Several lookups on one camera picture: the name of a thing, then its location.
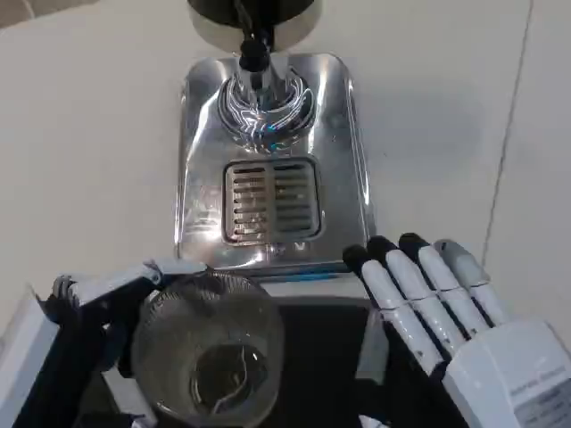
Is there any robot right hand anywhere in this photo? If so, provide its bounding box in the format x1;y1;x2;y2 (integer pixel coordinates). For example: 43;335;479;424
342;232;571;428

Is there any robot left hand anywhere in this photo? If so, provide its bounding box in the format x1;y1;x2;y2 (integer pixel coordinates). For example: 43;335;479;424
0;257;209;428

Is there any clear ribbed glass cup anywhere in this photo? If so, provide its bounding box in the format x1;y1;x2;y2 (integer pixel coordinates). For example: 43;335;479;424
130;273;286;428

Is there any steel drain grid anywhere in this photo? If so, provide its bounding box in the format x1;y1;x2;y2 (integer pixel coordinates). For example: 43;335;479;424
221;157;323;245

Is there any steel drip tray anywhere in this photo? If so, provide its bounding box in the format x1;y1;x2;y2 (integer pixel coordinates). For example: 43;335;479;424
174;52;372;273

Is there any drink dispenser with tap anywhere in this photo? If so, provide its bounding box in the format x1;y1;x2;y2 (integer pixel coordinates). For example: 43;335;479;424
186;0;326;148

